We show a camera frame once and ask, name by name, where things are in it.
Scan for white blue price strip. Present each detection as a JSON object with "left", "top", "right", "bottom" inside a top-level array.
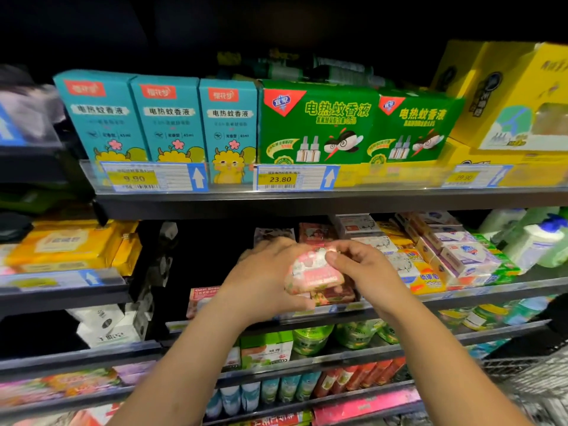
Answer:
[{"left": 0, "top": 269, "right": 106, "bottom": 292}]

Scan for stack of white plastic packs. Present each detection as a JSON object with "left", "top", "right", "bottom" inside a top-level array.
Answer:
[{"left": 0, "top": 70, "right": 65, "bottom": 143}]

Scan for wire basket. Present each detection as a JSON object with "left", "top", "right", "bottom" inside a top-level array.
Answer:
[{"left": 479, "top": 346, "right": 568, "bottom": 426}]

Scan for row of blue white tubes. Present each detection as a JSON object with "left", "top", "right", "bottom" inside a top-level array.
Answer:
[{"left": 204, "top": 368, "right": 322, "bottom": 418}]

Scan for stack of white purple soap boxes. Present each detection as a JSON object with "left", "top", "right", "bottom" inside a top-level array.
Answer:
[{"left": 399, "top": 211, "right": 502, "bottom": 280}]

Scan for person's right hand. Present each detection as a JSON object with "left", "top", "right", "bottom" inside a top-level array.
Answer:
[{"left": 324, "top": 239, "right": 418, "bottom": 325}]

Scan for dark green packets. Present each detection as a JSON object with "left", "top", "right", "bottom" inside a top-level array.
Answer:
[{"left": 0, "top": 186, "right": 76, "bottom": 218}]

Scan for white blue price tag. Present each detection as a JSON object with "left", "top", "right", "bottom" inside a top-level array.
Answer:
[
  {"left": 254, "top": 164, "right": 341, "bottom": 192},
  {"left": 442, "top": 164, "right": 514, "bottom": 189},
  {"left": 102, "top": 161, "right": 209, "bottom": 193},
  {"left": 0, "top": 106, "right": 28, "bottom": 147}
]

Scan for stack of green soap boxes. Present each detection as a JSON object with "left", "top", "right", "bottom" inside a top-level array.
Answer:
[{"left": 470, "top": 233, "right": 525, "bottom": 285}]

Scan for stack of yellow soap boxes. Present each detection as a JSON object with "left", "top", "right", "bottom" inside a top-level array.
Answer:
[{"left": 377, "top": 221, "right": 447, "bottom": 295}]

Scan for pink flat pack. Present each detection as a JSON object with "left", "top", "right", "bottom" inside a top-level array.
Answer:
[{"left": 312, "top": 386, "right": 422, "bottom": 426}]

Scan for green box mosquito print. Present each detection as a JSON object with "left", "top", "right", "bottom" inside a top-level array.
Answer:
[
  {"left": 257, "top": 79, "right": 385, "bottom": 167},
  {"left": 366, "top": 90, "right": 467, "bottom": 167}
]

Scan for person's left forearm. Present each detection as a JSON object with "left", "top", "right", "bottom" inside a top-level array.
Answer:
[{"left": 106, "top": 301, "right": 267, "bottom": 426}]

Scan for yellow red flat pack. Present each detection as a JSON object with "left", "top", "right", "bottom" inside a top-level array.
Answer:
[{"left": 240, "top": 409, "right": 314, "bottom": 426}]

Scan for row of dark green packs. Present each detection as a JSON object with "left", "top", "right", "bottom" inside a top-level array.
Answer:
[{"left": 217, "top": 50, "right": 387, "bottom": 88}]

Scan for teal packets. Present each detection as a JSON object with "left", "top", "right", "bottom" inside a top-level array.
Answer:
[{"left": 466, "top": 337, "right": 511, "bottom": 360}]

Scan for row of red tubes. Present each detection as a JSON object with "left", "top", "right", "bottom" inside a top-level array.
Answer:
[{"left": 312, "top": 354, "right": 408, "bottom": 398}]

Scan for row of pink orange packets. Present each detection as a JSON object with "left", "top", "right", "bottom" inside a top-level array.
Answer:
[{"left": 0, "top": 361, "right": 156, "bottom": 406}]

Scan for stack of white orange soap boxes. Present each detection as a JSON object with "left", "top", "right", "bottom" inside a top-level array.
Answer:
[{"left": 333, "top": 214, "right": 418, "bottom": 280}]

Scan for white hand sanitizer bottle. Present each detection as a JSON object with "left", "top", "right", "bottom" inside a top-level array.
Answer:
[
  {"left": 501, "top": 217, "right": 568, "bottom": 273},
  {"left": 479, "top": 208, "right": 527, "bottom": 240}
]

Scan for white printed small cartons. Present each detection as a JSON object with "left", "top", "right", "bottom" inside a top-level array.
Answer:
[{"left": 66, "top": 292, "right": 154, "bottom": 348}]

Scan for teal box yellow cartoon print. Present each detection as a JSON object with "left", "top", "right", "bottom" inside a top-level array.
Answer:
[{"left": 199, "top": 78, "right": 260, "bottom": 187}]

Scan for teal box pink flower print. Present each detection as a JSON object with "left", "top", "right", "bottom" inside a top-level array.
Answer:
[
  {"left": 130, "top": 75, "right": 209, "bottom": 165},
  {"left": 53, "top": 70, "right": 152, "bottom": 165}
]

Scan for pile of colourful packets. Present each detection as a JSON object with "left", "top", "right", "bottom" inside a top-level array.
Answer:
[{"left": 0, "top": 404, "right": 121, "bottom": 426}]

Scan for large yellow box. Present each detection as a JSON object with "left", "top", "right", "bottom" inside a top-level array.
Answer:
[{"left": 432, "top": 40, "right": 568, "bottom": 154}]

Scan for person's right forearm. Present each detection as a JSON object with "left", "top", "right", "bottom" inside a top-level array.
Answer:
[{"left": 386, "top": 297, "right": 534, "bottom": 426}]

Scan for person's left hand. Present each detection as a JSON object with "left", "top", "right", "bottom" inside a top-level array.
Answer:
[{"left": 217, "top": 237, "right": 316, "bottom": 327}]

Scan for stack of yellow soap cartons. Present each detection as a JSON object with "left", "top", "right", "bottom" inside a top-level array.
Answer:
[{"left": 7, "top": 219, "right": 143, "bottom": 276}]

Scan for flat yellow box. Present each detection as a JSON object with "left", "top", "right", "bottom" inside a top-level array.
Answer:
[{"left": 435, "top": 137, "right": 568, "bottom": 187}]

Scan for stack of lavender soap bars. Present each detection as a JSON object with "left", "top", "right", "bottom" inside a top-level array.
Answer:
[{"left": 254, "top": 227, "right": 296, "bottom": 247}]

